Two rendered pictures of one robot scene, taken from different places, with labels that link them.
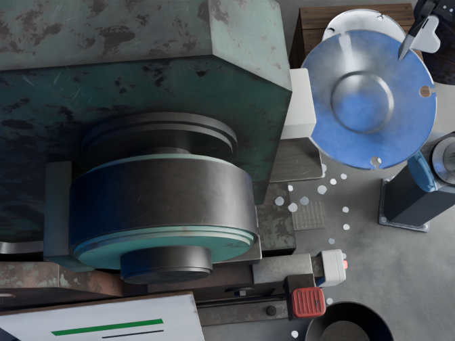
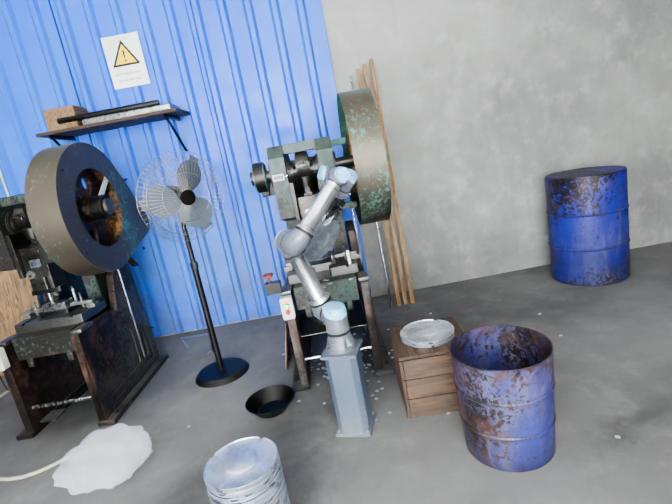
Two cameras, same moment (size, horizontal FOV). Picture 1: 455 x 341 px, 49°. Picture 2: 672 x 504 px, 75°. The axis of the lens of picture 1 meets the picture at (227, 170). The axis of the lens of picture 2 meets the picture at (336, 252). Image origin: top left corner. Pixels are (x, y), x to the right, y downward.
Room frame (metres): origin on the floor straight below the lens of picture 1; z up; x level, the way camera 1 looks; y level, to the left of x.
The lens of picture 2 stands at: (0.79, -2.70, 1.41)
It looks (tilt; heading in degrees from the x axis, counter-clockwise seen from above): 13 degrees down; 96
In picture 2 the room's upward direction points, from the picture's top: 11 degrees counter-clockwise
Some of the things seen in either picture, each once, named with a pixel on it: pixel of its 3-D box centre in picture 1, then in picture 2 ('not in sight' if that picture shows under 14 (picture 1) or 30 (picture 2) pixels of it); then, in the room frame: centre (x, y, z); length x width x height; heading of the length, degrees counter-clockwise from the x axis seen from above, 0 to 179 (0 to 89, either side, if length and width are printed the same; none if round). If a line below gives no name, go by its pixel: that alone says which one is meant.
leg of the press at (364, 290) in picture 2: not in sight; (365, 286); (0.65, 0.26, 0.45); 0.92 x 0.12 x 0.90; 96
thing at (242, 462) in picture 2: not in sight; (241, 461); (0.12, -1.25, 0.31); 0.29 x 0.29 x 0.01
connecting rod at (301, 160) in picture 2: not in sight; (305, 178); (0.40, 0.09, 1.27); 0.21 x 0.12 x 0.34; 96
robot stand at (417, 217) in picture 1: (426, 187); (349, 387); (0.52, -0.67, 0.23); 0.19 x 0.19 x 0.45; 80
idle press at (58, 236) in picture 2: not in sight; (86, 273); (-1.36, 0.28, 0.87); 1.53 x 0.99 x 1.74; 94
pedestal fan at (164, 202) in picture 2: not in sight; (204, 258); (-0.55, 0.48, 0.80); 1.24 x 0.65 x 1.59; 96
